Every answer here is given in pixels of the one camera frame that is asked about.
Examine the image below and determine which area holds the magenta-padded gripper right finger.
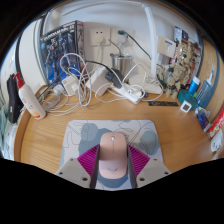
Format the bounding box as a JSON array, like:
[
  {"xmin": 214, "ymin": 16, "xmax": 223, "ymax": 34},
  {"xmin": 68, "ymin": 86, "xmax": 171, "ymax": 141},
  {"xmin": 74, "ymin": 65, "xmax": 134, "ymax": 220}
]
[{"xmin": 125, "ymin": 143, "xmax": 172, "ymax": 189}]

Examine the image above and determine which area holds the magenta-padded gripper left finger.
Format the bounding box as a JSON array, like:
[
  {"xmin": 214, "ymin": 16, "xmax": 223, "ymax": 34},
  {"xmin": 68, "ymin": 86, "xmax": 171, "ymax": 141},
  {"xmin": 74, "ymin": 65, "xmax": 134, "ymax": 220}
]
[{"xmin": 54, "ymin": 143, "xmax": 101, "ymax": 189}]

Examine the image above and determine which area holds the pink computer mouse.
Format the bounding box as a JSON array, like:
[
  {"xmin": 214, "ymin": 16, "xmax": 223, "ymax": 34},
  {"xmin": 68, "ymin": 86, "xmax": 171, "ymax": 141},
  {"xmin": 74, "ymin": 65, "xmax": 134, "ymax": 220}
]
[{"xmin": 98, "ymin": 131, "xmax": 129, "ymax": 179}]

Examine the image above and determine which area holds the grey cloud-print mouse pad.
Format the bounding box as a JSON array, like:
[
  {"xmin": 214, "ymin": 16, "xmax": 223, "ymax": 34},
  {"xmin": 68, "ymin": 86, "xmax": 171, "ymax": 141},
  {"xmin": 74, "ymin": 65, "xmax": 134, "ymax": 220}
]
[{"xmin": 59, "ymin": 119, "xmax": 164, "ymax": 191}]

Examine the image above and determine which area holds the black ruler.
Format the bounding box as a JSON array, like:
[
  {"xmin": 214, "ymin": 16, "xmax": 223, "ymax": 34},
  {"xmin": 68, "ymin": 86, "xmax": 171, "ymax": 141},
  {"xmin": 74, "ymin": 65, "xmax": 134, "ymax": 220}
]
[{"xmin": 148, "ymin": 100, "xmax": 180, "ymax": 108}]

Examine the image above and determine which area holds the white power strip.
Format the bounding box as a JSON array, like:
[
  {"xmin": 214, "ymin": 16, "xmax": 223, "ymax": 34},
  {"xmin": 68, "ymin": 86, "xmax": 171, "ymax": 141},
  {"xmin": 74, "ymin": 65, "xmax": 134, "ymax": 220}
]
[{"xmin": 113, "ymin": 83, "xmax": 145, "ymax": 105}]

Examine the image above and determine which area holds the small white cube clock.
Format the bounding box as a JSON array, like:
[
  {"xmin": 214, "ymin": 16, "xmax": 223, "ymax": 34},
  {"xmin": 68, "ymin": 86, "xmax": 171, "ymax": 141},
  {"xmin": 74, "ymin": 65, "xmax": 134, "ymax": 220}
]
[{"xmin": 179, "ymin": 101, "xmax": 193, "ymax": 113}]

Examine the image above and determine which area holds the blue snack packet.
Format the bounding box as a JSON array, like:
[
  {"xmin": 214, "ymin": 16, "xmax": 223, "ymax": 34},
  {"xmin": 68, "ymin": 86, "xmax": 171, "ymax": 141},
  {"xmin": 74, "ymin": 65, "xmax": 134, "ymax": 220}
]
[{"xmin": 194, "ymin": 107, "xmax": 212, "ymax": 133}]

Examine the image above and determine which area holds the small white charger block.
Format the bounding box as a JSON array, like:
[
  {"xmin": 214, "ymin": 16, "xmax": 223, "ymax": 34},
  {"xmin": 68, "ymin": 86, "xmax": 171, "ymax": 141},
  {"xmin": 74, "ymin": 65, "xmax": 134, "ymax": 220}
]
[{"xmin": 61, "ymin": 75, "xmax": 80, "ymax": 97}]

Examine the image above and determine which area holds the large white power adapter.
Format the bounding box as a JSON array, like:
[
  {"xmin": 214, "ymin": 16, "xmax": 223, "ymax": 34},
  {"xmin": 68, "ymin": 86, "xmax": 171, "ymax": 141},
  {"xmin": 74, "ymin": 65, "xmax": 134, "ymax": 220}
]
[{"xmin": 85, "ymin": 66, "xmax": 113, "ymax": 96}]

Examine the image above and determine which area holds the white red-capped pump bottle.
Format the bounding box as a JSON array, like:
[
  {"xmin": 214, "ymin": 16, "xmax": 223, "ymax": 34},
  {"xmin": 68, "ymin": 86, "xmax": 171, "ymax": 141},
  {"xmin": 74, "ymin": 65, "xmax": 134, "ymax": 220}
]
[{"xmin": 13, "ymin": 72, "xmax": 47, "ymax": 120}]

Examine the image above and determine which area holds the teal round container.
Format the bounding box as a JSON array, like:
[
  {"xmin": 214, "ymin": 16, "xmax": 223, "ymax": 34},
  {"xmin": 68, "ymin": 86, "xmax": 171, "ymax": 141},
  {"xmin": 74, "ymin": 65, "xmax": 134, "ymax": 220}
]
[{"xmin": 177, "ymin": 89, "xmax": 198, "ymax": 108}]

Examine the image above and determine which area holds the white mug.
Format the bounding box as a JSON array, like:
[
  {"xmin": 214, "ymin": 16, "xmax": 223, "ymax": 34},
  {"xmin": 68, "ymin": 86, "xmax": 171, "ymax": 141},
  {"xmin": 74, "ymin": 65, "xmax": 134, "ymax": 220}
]
[{"xmin": 210, "ymin": 131, "xmax": 224, "ymax": 154}]

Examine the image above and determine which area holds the black plug adapter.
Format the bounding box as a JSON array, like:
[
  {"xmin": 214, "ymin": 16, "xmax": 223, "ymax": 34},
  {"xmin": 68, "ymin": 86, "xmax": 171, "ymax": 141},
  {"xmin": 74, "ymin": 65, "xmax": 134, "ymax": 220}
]
[{"xmin": 105, "ymin": 68, "xmax": 124, "ymax": 89}]

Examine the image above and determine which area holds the teal blanket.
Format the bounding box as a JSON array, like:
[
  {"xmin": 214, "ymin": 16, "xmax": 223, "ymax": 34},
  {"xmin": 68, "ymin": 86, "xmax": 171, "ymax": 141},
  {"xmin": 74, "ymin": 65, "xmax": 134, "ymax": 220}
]
[{"xmin": 0, "ymin": 103, "xmax": 9, "ymax": 151}]

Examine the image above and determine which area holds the small blue white-capped bottle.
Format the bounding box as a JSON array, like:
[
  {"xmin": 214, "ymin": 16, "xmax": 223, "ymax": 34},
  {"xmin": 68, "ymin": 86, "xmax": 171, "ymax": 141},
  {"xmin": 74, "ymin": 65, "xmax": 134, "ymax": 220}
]
[{"xmin": 187, "ymin": 75, "xmax": 201, "ymax": 96}]

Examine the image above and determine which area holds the clear blue spray bottle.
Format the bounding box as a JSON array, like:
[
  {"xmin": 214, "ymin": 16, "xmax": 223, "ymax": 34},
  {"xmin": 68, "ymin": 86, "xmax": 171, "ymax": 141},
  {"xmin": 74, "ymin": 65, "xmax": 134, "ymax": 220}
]
[{"xmin": 195, "ymin": 69, "xmax": 216, "ymax": 109}]

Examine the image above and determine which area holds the steel cup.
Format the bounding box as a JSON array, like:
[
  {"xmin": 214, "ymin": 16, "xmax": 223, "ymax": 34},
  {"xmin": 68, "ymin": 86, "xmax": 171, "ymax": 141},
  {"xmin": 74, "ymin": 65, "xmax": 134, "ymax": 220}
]
[{"xmin": 109, "ymin": 53, "xmax": 134, "ymax": 78}]

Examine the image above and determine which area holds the blue robot model kit box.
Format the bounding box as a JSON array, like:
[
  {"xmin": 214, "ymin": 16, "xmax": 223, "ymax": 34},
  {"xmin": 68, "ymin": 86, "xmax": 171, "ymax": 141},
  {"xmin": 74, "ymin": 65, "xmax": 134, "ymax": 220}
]
[{"xmin": 39, "ymin": 19, "xmax": 85, "ymax": 88}]

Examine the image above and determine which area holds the white desk lamp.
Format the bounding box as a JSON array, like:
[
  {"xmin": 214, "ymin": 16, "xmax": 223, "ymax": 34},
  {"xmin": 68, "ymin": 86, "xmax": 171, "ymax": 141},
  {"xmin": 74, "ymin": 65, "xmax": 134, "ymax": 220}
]
[{"xmin": 61, "ymin": 1, "xmax": 164, "ymax": 95}]

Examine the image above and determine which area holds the white robot model kit box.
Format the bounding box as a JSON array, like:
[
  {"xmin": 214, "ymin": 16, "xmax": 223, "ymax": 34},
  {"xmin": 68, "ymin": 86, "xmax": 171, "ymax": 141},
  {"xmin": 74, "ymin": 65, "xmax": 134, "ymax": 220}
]
[{"xmin": 173, "ymin": 25, "xmax": 203, "ymax": 68}]

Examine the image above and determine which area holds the white cable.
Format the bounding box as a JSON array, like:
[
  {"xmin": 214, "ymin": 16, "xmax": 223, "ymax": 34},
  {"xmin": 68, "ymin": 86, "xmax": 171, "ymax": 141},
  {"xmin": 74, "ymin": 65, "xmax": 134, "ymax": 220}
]
[
  {"xmin": 94, "ymin": 63, "xmax": 164, "ymax": 104},
  {"xmin": 39, "ymin": 51, "xmax": 98, "ymax": 118}
]

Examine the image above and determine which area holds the green cable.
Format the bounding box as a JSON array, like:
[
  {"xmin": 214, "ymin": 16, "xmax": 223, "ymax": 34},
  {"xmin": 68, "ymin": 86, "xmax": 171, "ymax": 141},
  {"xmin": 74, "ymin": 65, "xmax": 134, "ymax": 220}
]
[{"xmin": 117, "ymin": 29, "xmax": 153, "ymax": 61}]

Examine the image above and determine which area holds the white wall box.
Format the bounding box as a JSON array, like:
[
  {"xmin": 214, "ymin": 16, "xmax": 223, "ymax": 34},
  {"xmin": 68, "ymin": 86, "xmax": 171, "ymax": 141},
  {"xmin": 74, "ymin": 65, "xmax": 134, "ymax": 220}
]
[{"xmin": 157, "ymin": 35, "xmax": 177, "ymax": 58}]

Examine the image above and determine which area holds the white wall socket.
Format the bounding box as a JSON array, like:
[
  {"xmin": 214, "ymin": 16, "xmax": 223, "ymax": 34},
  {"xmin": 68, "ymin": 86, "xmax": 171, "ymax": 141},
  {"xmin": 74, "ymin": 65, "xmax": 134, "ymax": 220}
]
[
  {"xmin": 89, "ymin": 27, "xmax": 111, "ymax": 46},
  {"xmin": 111, "ymin": 27, "xmax": 134, "ymax": 44}
]

